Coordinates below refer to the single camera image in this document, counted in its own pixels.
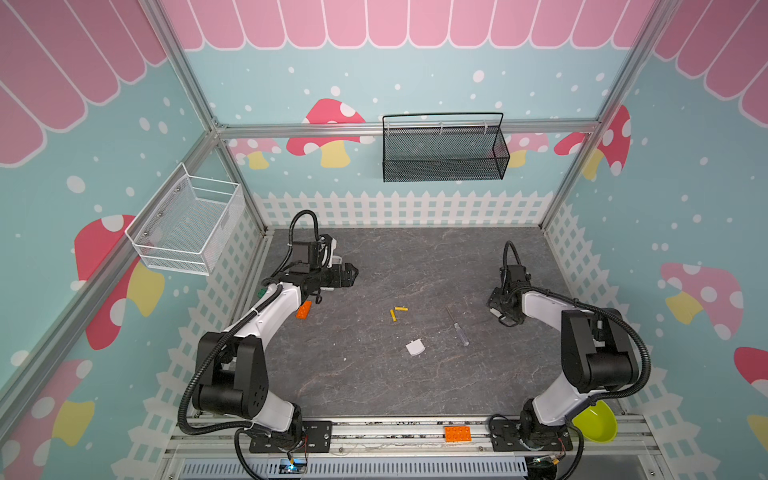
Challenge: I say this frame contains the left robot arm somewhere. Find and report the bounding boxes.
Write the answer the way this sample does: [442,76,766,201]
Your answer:
[177,209,359,451]

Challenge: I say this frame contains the lime green bowl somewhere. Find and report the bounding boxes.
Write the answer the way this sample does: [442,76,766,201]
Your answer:
[572,400,618,443]

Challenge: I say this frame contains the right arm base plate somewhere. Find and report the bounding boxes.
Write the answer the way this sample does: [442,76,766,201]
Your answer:
[487,415,573,454]

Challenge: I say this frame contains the clear handle screwdriver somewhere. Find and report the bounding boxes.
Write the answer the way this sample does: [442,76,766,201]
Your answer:
[445,307,470,347]

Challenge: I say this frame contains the white wire wall basket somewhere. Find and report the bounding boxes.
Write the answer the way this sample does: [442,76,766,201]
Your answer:
[125,164,245,276]

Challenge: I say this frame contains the orange toy brick on rail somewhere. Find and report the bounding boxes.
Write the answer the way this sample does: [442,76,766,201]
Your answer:
[444,425,472,443]

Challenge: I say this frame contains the black mesh wall basket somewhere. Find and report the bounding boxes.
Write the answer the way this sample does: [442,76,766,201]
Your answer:
[381,112,511,183]

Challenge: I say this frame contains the orange toy block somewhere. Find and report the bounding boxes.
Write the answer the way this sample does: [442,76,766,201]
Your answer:
[296,300,313,320]

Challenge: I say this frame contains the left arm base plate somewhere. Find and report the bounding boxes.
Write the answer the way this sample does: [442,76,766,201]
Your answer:
[249,420,333,454]

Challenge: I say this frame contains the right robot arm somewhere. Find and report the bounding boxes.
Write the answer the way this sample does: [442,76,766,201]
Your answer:
[487,241,652,451]

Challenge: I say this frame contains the white battery cover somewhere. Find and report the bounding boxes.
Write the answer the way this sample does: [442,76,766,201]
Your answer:
[406,339,425,356]

